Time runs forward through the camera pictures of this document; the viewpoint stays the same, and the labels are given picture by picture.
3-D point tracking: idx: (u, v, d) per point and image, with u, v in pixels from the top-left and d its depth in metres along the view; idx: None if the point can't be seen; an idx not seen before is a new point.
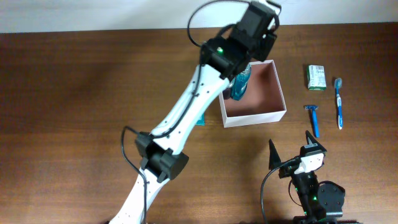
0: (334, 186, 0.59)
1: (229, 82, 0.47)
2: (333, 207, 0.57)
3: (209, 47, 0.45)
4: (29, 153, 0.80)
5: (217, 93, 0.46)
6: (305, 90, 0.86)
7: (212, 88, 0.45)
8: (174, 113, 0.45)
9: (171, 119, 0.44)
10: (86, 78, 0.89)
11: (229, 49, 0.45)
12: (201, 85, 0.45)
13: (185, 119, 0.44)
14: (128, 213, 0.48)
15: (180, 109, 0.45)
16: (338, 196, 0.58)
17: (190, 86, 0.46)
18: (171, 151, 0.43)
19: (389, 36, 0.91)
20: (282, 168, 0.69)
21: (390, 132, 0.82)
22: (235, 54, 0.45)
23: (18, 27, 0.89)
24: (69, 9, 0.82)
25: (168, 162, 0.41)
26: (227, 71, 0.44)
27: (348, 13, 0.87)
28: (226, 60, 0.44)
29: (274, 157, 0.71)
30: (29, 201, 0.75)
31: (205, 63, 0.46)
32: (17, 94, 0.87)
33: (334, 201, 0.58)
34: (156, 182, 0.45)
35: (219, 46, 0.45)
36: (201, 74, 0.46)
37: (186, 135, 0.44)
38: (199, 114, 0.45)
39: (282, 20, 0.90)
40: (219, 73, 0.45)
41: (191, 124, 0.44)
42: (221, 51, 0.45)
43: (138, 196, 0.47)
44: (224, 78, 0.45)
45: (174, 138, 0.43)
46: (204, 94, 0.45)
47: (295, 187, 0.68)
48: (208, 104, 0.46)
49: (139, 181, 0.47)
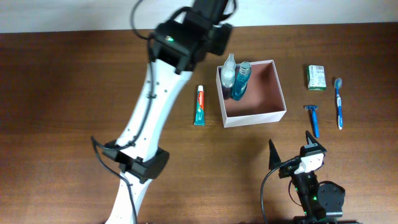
0: (334, 186, 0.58)
1: (188, 72, 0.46)
2: (333, 207, 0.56)
3: (158, 37, 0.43)
4: (35, 152, 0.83)
5: (175, 89, 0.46)
6: (305, 90, 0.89)
7: (168, 86, 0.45)
8: (135, 121, 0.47)
9: (133, 127, 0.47)
10: (88, 79, 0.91)
11: (181, 37, 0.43)
12: (157, 85, 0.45)
13: (147, 126, 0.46)
14: (120, 215, 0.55)
15: (139, 114, 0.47)
16: (338, 196, 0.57)
17: (146, 88, 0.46)
18: (141, 159, 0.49)
19: (385, 37, 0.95)
20: (282, 168, 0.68)
21: (388, 131, 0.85)
22: (189, 41, 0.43)
23: (24, 27, 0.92)
24: (76, 10, 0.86)
25: (141, 172, 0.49)
26: (183, 62, 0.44)
27: (345, 12, 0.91)
28: (180, 49, 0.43)
29: (274, 157, 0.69)
30: (35, 200, 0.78)
31: (156, 58, 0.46)
32: (22, 94, 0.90)
33: (334, 201, 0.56)
34: (138, 183, 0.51)
35: (168, 34, 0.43)
36: (155, 73, 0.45)
37: (152, 139, 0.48)
38: (159, 116, 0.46)
39: (282, 20, 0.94)
40: (173, 68, 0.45)
41: (153, 128, 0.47)
42: (171, 40, 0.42)
43: (126, 198, 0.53)
44: (180, 72, 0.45)
45: (140, 145, 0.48)
46: (161, 94, 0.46)
47: (295, 187, 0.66)
48: (168, 102, 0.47)
49: (123, 185, 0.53)
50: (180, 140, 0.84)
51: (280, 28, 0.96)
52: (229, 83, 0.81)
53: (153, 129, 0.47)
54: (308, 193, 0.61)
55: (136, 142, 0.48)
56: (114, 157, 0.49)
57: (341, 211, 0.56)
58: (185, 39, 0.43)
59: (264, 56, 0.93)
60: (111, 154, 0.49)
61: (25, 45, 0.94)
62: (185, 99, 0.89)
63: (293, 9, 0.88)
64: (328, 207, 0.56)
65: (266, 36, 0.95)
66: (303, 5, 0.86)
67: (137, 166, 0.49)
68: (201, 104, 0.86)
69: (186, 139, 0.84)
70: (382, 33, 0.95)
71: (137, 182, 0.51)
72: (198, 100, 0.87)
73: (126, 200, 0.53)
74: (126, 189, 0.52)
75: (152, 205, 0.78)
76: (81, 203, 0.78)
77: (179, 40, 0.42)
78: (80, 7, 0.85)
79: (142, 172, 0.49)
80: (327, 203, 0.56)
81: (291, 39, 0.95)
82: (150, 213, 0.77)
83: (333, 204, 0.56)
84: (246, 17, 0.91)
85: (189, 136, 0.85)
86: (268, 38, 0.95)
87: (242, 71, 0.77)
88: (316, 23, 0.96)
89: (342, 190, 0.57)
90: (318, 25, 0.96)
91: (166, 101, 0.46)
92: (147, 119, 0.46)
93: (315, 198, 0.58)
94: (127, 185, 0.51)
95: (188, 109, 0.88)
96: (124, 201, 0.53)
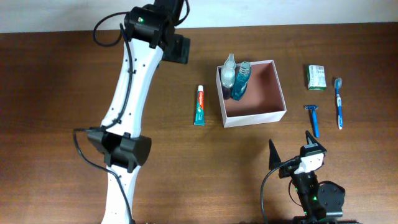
0: (333, 186, 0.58)
1: (160, 49, 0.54)
2: (332, 207, 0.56)
3: (130, 21, 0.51)
4: (33, 152, 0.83)
5: (152, 63, 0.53)
6: (305, 90, 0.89)
7: (146, 60, 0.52)
8: (119, 98, 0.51)
9: (117, 105, 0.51)
10: (88, 79, 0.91)
11: (149, 18, 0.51)
12: (135, 61, 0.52)
13: (130, 99, 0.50)
14: (114, 211, 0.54)
15: (122, 91, 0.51)
16: (338, 197, 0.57)
17: (125, 65, 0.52)
18: (129, 134, 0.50)
19: (386, 37, 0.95)
20: (282, 168, 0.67)
21: (388, 131, 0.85)
22: (157, 19, 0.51)
23: (23, 27, 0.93)
24: (76, 9, 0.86)
25: (130, 145, 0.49)
26: (155, 37, 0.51)
27: (346, 12, 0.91)
28: (150, 27, 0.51)
29: (274, 157, 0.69)
30: (35, 201, 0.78)
31: (130, 38, 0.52)
32: (21, 94, 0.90)
33: (333, 201, 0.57)
34: (126, 173, 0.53)
35: (138, 17, 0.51)
36: (132, 51, 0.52)
37: (136, 114, 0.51)
38: (141, 89, 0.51)
39: (282, 19, 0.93)
40: (148, 44, 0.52)
41: (137, 102, 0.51)
42: (142, 20, 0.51)
43: (117, 193, 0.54)
44: (153, 46, 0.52)
45: (127, 121, 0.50)
46: (140, 68, 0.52)
47: (295, 187, 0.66)
48: (147, 75, 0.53)
49: (111, 178, 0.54)
50: (180, 140, 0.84)
51: (280, 28, 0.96)
52: (229, 83, 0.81)
53: (137, 101, 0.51)
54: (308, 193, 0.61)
55: (121, 119, 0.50)
56: (99, 139, 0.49)
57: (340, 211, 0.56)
58: (153, 18, 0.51)
59: (264, 56, 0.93)
60: (97, 135, 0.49)
61: (26, 46, 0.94)
62: (185, 99, 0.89)
63: (293, 10, 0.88)
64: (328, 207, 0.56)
65: (266, 36, 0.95)
66: (303, 5, 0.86)
67: (126, 141, 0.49)
68: (201, 104, 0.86)
69: (186, 139, 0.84)
70: (382, 33, 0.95)
71: (125, 172, 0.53)
72: (198, 99, 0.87)
73: (117, 194, 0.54)
74: (115, 183, 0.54)
75: (152, 206, 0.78)
76: (81, 203, 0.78)
77: (148, 20, 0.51)
78: (80, 7, 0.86)
79: (132, 147, 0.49)
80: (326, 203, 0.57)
81: (291, 39, 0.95)
82: (150, 213, 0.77)
83: (333, 204, 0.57)
84: (246, 16, 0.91)
85: (189, 135, 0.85)
86: (268, 38, 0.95)
87: (242, 71, 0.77)
88: (316, 23, 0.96)
89: (342, 190, 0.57)
90: (318, 25, 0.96)
91: (146, 74, 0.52)
92: (130, 93, 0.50)
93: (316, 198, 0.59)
94: (115, 177, 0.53)
95: (188, 108, 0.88)
96: (115, 196, 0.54)
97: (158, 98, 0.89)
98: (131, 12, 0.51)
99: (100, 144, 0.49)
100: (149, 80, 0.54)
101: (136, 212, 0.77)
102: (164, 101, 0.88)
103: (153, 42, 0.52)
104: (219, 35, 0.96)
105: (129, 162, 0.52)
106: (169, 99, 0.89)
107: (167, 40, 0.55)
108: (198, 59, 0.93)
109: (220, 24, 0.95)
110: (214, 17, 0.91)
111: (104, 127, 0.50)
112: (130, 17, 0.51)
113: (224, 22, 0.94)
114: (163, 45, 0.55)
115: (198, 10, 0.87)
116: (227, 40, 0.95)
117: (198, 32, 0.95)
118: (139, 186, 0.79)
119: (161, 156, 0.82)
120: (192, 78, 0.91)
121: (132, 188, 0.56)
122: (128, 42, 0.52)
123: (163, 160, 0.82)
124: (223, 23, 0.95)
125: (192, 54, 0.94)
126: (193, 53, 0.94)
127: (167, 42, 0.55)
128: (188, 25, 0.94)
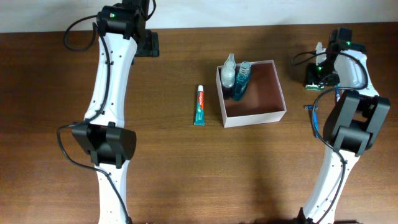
0: (362, 46, 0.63)
1: (134, 41, 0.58)
2: (384, 100, 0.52)
3: (102, 17, 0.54)
4: (32, 152, 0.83)
5: (127, 54, 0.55)
6: (305, 90, 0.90)
7: (122, 51, 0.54)
8: (98, 90, 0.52)
9: (98, 97, 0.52)
10: (86, 78, 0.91)
11: (120, 14, 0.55)
12: (112, 53, 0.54)
13: (111, 91, 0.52)
14: (109, 209, 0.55)
15: (102, 83, 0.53)
16: (354, 86, 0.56)
17: (102, 57, 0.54)
18: (113, 124, 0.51)
19: (386, 36, 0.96)
20: (344, 140, 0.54)
21: (389, 132, 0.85)
22: (127, 15, 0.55)
23: (19, 27, 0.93)
24: (76, 7, 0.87)
25: (117, 134, 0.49)
26: (129, 28, 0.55)
27: (347, 12, 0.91)
28: (122, 21, 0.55)
29: (348, 117, 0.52)
30: (32, 201, 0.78)
31: (104, 32, 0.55)
32: (18, 94, 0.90)
33: (352, 74, 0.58)
34: (116, 170, 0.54)
35: (111, 13, 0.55)
36: (106, 45, 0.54)
37: (118, 103, 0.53)
38: (120, 79, 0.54)
39: (282, 18, 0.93)
40: (122, 35, 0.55)
41: (117, 93, 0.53)
42: (114, 16, 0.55)
43: (109, 189, 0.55)
44: (128, 37, 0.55)
45: (109, 111, 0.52)
46: (118, 60, 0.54)
47: (344, 141, 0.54)
48: (124, 66, 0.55)
49: (101, 178, 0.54)
50: (180, 140, 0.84)
51: (280, 27, 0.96)
52: (229, 83, 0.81)
53: (117, 91, 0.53)
54: (355, 47, 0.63)
55: (104, 110, 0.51)
56: (84, 133, 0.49)
57: (352, 112, 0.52)
58: (124, 14, 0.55)
59: (264, 56, 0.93)
60: (82, 130, 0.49)
61: (25, 45, 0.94)
62: (184, 99, 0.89)
63: (293, 9, 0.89)
64: (362, 129, 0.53)
65: (265, 36, 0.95)
66: (304, 5, 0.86)
67: (112, 130, 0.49)
68: (201, 104, 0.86)
69: (186, 138, 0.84)
70: (382, 33, 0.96)
71: (115, 169, 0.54)
72: (198, 99, 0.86)
73: (109, 190, 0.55)
74: (105, 181, 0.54)
75: (151, 206, 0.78)
76: (81, 203, 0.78)
77: (119, 14, 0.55)
78: (80, 5, 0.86)
79: (119, 135, 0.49)
80: (364, 111, 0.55)
81: (291, 38, 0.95)
82: (150, 213, 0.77)
83: (377, 112, 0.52)
84: (247, 16, 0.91)
85: (188, 135, 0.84)
86: (268, 38, 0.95)
87: (242, 70, 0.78)
88: (317, 23, 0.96)
89: (364, 86, 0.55)
90: (318, 25, 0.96)
91: (124, 65, 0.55)
92: (109, 84, 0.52)
93: (349, 43, 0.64)
94: (106, 175, 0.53)
95: (188, 108, 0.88)
96: (109, 196, 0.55)
97: (158, 98, 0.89)
98: (102, 10, 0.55)
99: (85, 139, 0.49)
100: (127, 72, 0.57)
101: (136, 212, 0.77)
102: (164, 101, 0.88)
103: (127, 34, 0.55)
104: (219, 34, 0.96)
105: (117, 158, 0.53)
106: (168, 99, 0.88)
107: (140, 32, 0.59)
108: (197, 58, 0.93)
109: (220, 24, 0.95)
110: (215, 18, 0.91)
111: (88, 121, 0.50)
112: (102, 14, 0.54)
113: (224, 22, 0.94)
114: (135, 38, 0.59)
115: (199, 10, 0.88)
116: (227, 40, 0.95)
117: (198, 32, 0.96)
118: (139, 186, 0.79)
119: (161, 155, 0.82)
120: (191, 77, 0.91)
121: (123, 183, 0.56)
122: (102, 36, 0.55)
123: (163, 159, 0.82)
124: (223, 23, 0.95)
125: (192, 53, 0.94)
126: (193, 52, 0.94)
127: (140, 35, 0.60)
128: (188, 25, 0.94)
